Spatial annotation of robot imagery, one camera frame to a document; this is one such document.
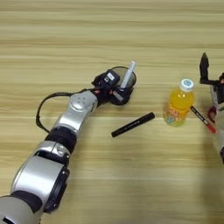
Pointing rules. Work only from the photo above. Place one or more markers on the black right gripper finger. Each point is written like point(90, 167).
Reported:
point(204, 67)

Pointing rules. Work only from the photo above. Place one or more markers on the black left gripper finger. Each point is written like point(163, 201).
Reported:
point(122, 85)
point(117, 94)

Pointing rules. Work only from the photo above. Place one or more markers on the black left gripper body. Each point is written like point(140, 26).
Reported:
point(102, 95)

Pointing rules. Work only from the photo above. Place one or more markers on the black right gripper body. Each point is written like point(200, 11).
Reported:
point(221, 87)

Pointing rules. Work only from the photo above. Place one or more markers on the white pen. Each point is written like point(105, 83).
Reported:
point(128, 73)

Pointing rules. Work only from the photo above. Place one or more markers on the black marker pen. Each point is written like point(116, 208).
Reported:
point(132, 124)

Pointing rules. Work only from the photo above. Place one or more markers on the black marker red cap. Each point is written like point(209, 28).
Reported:
point(201, 117)

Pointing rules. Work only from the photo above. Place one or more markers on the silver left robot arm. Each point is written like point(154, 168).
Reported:
point(43, 175)

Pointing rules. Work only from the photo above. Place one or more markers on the black mesh pen cup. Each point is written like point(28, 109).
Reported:
point(131, 76)

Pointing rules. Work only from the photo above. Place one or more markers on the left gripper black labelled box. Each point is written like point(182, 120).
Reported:
point(110, 78)

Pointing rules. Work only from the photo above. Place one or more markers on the orange juice bottle white cap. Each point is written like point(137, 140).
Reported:
point(178, 106)

